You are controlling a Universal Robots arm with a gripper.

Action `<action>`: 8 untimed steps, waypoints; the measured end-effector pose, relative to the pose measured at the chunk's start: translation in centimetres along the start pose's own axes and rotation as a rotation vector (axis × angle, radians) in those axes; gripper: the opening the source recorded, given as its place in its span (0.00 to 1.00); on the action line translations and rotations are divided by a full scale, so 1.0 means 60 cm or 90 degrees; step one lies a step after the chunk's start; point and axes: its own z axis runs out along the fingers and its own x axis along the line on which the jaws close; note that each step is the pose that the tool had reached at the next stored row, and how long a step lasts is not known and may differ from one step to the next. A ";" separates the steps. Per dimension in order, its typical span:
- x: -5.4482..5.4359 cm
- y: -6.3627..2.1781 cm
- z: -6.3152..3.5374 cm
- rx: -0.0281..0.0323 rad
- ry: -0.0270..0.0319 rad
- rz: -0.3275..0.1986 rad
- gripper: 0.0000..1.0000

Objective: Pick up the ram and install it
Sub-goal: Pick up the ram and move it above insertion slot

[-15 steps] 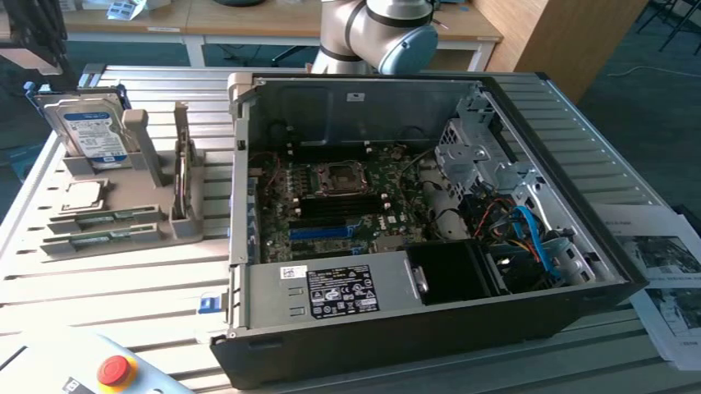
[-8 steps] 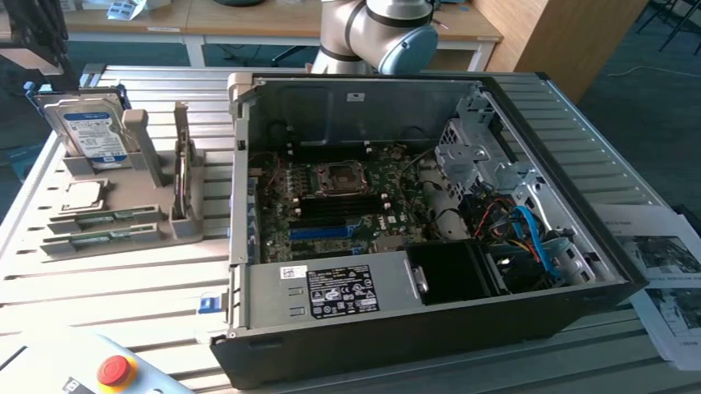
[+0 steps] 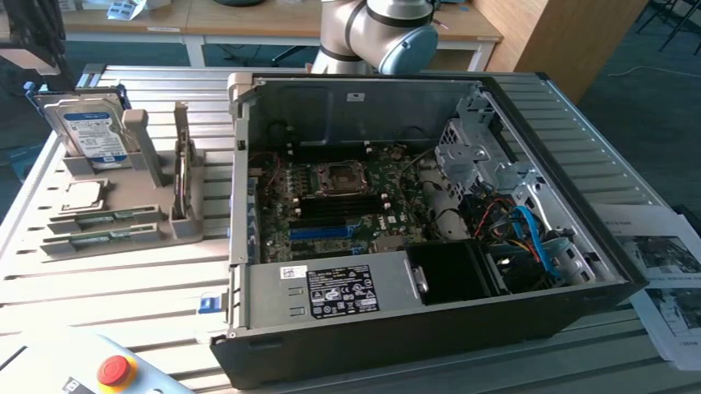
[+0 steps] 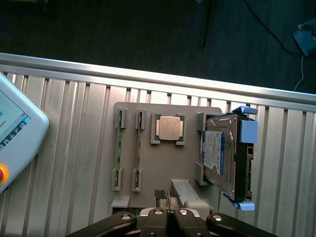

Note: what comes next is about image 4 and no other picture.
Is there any green RAM stick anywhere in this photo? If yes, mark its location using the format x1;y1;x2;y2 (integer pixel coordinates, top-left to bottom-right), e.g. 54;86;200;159
135;111;144;187
115;110;123;187

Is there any grey parts rack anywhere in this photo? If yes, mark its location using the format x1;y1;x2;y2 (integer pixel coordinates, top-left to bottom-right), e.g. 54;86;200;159
110;101;223;215

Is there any hard disk with blue label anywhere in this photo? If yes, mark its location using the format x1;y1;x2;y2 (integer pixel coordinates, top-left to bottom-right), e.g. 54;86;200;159
199;114;238;200

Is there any silver CPU chip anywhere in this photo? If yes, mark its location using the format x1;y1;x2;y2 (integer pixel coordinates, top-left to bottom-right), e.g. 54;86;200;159
155;115;185;142

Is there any blue disk caddy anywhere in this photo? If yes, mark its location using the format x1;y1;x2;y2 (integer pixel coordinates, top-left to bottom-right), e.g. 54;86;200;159
222;106;259;211

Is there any grey teach pendant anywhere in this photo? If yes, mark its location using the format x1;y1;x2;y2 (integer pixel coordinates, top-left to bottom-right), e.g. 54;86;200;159
0;72;49;194

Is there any black furniture leg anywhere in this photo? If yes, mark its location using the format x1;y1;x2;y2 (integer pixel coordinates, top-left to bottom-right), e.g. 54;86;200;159
202;0;213;47

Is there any blue box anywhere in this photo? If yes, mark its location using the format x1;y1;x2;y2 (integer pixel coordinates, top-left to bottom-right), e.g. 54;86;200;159
292;17;316;56

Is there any white floor cable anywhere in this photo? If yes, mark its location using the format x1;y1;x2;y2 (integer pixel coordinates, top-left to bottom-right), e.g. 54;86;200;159
293;55;305;91

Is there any black floor cable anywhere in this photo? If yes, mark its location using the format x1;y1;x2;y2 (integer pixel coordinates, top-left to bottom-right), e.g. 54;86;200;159
244;0;305;56

